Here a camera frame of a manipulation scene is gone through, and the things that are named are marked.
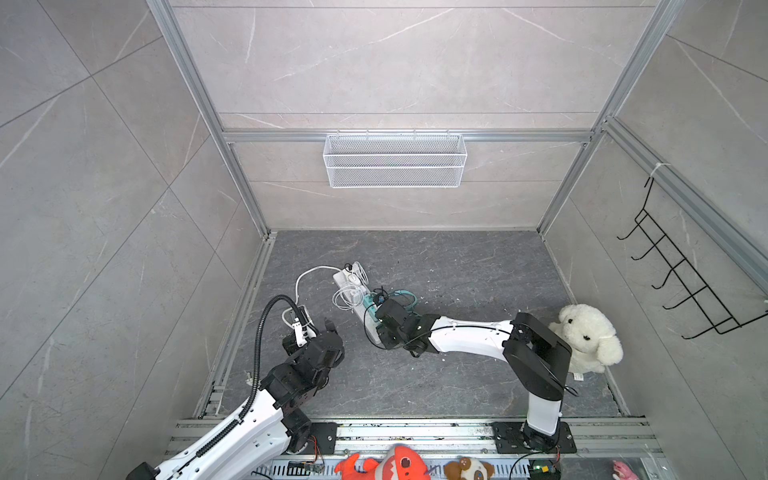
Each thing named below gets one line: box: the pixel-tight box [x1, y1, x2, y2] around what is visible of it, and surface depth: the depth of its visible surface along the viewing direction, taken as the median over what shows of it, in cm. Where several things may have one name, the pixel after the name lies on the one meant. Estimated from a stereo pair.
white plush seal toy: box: [548, 303, 624, 381], surface depth 75 cm
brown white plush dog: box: [443, 457, 495, 480], surface depth 70 cm
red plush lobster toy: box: [334, 445, 431, 480], surface depth 66 cm
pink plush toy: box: [613, 460, 640, 480], surface depth 69 cm
